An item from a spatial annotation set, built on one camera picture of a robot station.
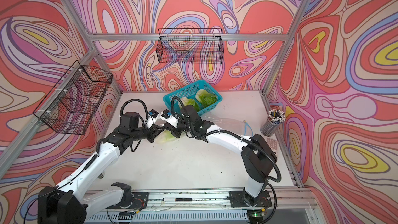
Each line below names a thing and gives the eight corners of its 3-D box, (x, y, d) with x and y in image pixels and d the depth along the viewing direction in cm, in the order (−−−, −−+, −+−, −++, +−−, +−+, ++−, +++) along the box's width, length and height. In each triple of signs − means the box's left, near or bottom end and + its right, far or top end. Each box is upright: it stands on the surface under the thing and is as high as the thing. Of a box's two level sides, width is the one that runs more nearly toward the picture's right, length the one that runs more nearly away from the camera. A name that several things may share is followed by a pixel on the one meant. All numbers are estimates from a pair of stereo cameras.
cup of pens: (262, 137, 97) (272, 121, 83) (259, 126, 102) (268, 109, 88) (275, 137, 97) (287, 121, 83) (271, 126, 102) (282, 109, 88)
